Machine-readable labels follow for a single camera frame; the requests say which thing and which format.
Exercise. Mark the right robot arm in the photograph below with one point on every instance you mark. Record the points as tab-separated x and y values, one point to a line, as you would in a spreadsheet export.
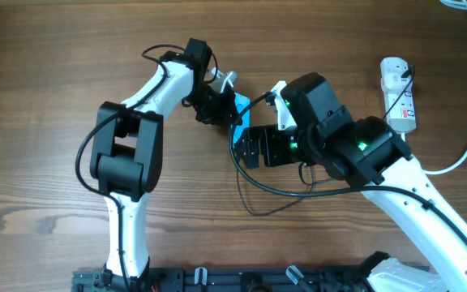
375	161

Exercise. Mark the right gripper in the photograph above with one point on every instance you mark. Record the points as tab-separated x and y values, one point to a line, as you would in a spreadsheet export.
270	134

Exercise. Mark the white charger plug adapter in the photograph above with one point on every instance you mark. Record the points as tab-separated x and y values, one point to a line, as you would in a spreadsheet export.
395	81

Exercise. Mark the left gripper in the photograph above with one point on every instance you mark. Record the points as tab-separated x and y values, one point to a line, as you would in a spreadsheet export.
222	115

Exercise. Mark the white power strip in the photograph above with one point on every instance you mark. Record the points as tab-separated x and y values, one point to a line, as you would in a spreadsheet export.
399	108

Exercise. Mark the blue-screen Galaxy smartphone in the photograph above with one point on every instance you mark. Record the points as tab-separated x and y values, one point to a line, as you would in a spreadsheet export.
240	103

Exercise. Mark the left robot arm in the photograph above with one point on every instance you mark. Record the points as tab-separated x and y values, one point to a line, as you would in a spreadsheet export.
127	149

